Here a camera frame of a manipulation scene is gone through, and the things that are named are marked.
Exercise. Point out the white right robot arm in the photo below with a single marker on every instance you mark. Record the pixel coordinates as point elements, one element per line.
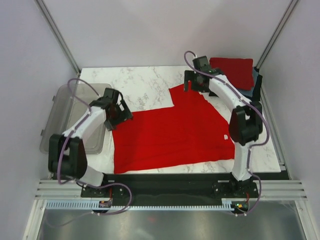
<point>245,125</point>

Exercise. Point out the white slotted cable duct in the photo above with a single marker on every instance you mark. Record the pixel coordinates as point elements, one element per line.
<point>99,205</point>

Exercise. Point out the right aluminium frame post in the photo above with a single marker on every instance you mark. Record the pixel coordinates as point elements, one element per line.
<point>277,32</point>

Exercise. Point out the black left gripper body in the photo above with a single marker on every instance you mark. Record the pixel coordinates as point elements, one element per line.
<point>119,116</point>

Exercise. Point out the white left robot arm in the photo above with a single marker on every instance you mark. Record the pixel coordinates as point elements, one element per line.
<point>67,156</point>

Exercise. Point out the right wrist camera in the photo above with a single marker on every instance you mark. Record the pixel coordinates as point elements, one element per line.
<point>202,64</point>

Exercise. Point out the left aluminium frame post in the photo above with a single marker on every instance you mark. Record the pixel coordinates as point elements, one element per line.
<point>58,35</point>

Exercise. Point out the clear grey plastic bin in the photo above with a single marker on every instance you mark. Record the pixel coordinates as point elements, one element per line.
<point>66,111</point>

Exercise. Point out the folded grey-blue t-shirt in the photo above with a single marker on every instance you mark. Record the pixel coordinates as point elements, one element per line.
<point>254,92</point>

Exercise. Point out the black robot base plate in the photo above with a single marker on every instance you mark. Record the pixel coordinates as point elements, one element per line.
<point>181,189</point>

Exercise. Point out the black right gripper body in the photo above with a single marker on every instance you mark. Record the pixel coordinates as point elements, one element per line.
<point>192,76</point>

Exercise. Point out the bright red t-shirt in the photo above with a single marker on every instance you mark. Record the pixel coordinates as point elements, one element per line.
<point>190,132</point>

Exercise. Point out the aluminium frame post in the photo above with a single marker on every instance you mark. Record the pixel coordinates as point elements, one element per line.
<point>277,32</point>
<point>58,35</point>

